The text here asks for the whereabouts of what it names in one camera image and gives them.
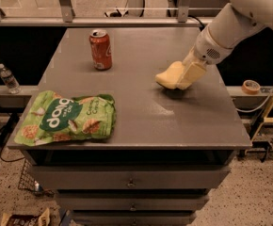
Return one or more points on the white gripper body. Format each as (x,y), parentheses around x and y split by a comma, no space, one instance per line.
(209,49)

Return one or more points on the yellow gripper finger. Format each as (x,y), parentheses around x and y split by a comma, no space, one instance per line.
(189,74)
(190,57)

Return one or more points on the yellow sponge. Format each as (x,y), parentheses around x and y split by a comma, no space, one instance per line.
(171,76)

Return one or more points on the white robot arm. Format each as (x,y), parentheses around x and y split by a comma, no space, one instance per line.
(237,21)

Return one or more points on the orange soda can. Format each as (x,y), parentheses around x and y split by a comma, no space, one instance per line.
(100,49)

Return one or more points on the roll of tape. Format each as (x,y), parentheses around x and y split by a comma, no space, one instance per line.
(250,87)

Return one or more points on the grey drawer cabinet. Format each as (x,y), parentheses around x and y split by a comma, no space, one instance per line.
(169,148)

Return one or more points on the green snack bag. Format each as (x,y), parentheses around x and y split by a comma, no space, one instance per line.
(53,118)

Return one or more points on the clear plastic water bottle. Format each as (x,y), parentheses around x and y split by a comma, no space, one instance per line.
(9,79)

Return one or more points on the brown snack bag on floor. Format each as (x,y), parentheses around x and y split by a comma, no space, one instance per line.
(26,220)

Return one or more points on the wire basket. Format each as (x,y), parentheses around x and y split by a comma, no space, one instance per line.
(27,182)

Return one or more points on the metal railing frame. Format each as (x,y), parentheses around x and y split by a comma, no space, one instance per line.
(109,13)

